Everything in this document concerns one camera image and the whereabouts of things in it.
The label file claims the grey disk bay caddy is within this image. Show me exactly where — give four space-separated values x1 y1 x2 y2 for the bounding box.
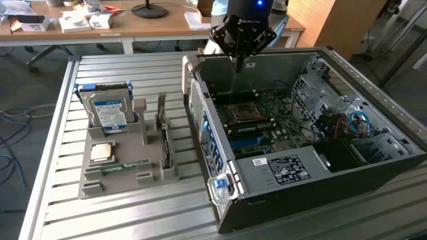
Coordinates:
349 132 413 165

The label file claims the red orange wire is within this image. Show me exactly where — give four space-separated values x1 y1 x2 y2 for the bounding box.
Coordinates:
334 117 350 138

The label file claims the black round lamp base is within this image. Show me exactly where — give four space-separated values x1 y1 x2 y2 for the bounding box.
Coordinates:
130 0 168 20

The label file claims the silver perforated disk bay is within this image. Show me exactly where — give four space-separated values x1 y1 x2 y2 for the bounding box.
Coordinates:
289 73 337 131

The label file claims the metal CPU socket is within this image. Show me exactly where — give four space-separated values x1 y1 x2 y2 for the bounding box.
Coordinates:
229 102 264 123

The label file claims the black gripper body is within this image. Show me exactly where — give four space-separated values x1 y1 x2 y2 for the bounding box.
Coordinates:
221 0 274 52

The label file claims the wooden top office desk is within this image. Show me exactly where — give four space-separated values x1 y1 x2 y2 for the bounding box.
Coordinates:
121 0 306 55
0 0 134 55

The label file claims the square chipset heatsink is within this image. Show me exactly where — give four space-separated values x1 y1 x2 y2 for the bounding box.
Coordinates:
273 141 296 153

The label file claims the orange handled tool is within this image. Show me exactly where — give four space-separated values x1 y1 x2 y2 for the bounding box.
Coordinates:
105 4 125 16

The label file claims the green RAM stick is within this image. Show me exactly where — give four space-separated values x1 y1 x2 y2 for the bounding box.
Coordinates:
226 122 272 133
85 159 150 175

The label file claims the brown cardboard box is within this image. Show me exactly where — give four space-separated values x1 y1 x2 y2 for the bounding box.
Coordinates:
196 0 214 25

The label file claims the white box with black lid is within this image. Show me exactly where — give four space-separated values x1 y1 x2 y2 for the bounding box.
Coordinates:
14 14 50 32

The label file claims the silver CPU chip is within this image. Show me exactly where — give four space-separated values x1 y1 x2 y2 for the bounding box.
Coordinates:
89 143 113 161

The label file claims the white paper stack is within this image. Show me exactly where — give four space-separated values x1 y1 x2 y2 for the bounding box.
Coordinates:
184 11 212 31

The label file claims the green motherboard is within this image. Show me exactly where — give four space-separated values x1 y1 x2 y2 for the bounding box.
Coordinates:
212 91 322 161

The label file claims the blue case latch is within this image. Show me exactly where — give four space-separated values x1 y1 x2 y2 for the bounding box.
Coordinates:
212 176 232 191

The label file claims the black graphics card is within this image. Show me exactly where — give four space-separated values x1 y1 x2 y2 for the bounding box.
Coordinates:
154 91 174 173

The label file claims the wooden cabinet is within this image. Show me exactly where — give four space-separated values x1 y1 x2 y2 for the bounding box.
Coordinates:
285 0 389 61

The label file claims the grey parts rack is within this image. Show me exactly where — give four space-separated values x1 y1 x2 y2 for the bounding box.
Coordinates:
76 97 181 200

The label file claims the grey power supply unit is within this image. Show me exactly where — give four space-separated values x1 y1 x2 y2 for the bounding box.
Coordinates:
234 146 330 195

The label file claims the small white box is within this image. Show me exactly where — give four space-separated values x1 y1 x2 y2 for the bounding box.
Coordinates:
88 13 113 30

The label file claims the white tape roll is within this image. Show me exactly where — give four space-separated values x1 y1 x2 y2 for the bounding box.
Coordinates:
68 15 88 27

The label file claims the flat white box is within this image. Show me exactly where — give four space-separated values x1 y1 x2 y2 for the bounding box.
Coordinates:
58 11 92 34

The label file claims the clear plastic bag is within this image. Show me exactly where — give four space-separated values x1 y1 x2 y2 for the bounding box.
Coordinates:
0 0 37 16

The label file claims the hard disk with blue rails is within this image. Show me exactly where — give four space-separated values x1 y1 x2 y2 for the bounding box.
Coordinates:
73 80 134 133

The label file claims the blue floor cable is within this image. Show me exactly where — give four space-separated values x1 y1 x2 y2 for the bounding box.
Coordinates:
0 109 33 213

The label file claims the black open PC case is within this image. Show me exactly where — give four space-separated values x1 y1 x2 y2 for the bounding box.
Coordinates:
181 45 427 235

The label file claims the black metal pole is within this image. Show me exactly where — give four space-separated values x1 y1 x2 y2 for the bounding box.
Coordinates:
377 7 427 87

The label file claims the white floor cable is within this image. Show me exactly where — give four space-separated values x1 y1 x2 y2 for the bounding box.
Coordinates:
0 103 56 118

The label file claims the blue data wire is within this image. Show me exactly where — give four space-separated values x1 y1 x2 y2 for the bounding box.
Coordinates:
345 111 374 138

